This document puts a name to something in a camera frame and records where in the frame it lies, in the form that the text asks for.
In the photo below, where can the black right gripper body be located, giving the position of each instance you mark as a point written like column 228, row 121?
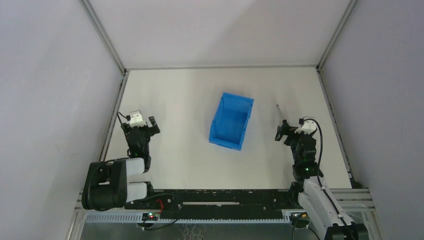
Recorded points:
column 292, row 134

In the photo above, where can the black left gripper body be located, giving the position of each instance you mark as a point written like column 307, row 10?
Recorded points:
column 141, row 129

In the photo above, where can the black yellow handled screwdriver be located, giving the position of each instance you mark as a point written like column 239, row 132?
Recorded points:
column 280, row 112

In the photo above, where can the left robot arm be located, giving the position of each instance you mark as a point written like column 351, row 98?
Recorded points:
column 107, row 185

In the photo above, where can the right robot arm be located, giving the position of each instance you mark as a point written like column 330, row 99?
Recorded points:
column 309, row 189

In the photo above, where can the blue plastic storage bin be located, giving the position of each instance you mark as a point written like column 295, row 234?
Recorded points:
column 229, row 125

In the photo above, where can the small green circuit board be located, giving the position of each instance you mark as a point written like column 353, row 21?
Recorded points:
column 150, row 216

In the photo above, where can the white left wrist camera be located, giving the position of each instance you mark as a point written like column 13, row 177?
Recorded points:
column 136, row 119

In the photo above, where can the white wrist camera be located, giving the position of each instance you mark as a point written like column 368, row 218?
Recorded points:
column 308, row 126
column 136, row 119

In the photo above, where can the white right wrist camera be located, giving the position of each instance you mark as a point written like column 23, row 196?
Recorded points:
column 308, row 126

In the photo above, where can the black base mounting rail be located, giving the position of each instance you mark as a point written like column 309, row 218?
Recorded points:
column 217, row 204

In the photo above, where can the aluminium frame front rail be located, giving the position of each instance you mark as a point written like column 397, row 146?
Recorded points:
column 121, row 215

